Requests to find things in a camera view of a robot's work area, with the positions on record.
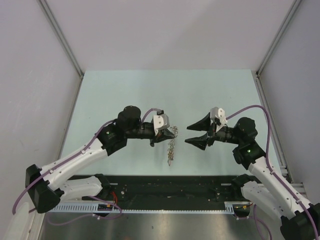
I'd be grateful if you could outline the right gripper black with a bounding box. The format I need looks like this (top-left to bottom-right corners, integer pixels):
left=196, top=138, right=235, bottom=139
left=185, top=112, right=242, bottom=151

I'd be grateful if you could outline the large metal keyring organizer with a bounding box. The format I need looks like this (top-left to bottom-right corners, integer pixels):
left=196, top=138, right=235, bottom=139
left=167, top=125, right=179, bottom=167

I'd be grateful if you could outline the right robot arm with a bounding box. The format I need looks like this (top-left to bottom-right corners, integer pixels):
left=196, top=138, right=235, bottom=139
left=185, top=107, right=320, bottom=240

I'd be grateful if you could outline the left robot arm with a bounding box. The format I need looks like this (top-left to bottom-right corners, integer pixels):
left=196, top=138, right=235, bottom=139
left=25, top=105, right=175, bottom=214

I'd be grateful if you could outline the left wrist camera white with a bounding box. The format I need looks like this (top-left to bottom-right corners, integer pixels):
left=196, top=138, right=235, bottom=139
left=152, top=113, right=170, bottom=132

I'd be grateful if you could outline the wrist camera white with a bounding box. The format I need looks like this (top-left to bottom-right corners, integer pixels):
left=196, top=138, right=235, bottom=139
left=209, top=107, right=228, bottom=126
left=152, top=113, right=170, bottom=132

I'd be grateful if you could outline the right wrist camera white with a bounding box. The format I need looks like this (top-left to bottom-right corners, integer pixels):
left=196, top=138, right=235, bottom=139
left=209, top=107, right=228, bottom=126

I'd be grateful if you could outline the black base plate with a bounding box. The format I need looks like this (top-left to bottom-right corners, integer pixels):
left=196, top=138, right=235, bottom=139
left=62, top=174, right=251, bottom=211

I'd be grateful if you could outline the white slotted cable duct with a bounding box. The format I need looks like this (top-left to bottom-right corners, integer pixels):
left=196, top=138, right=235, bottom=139
left=49, top=201, right=250, bottom=214

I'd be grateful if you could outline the right aluminium frame post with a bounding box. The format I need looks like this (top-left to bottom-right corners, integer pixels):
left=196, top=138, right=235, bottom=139
left=256, top=0, right=303, bottom=76

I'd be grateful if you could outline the aluminium frame post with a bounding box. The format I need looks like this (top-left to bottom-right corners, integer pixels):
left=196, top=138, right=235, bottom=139
left=37, top=0, right=85, bottom=78
left=256, top=0, right=303, bottom=76

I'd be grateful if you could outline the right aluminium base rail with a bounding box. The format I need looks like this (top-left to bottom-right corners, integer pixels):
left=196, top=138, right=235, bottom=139
left=291, top=183, right=307, bottom=196

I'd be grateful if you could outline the left aluminium frame post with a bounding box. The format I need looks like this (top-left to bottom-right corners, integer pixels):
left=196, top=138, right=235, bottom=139
left=37, top=0, right=85, bottom=78

